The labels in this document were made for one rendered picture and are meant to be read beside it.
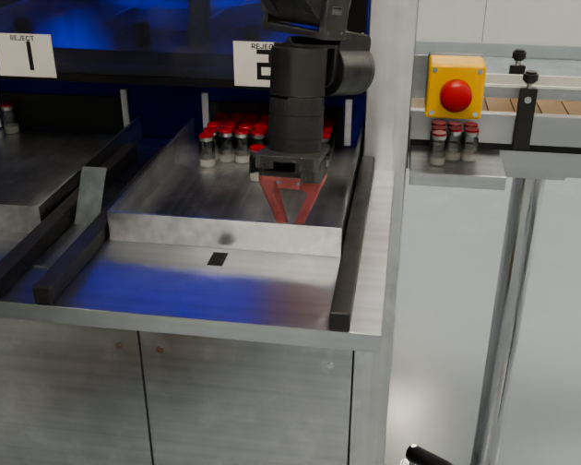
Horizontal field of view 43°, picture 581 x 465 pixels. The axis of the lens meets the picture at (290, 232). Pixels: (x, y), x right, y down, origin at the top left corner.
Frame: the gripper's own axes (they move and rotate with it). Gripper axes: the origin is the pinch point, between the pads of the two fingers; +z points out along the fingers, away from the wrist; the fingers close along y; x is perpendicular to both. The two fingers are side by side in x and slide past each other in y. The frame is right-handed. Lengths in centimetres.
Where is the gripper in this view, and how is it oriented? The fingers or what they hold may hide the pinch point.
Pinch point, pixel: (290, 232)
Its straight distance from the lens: 79.3
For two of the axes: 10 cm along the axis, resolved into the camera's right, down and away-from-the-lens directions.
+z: -0.5, 9.6, 2.7
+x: -9.9, -0.9, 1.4
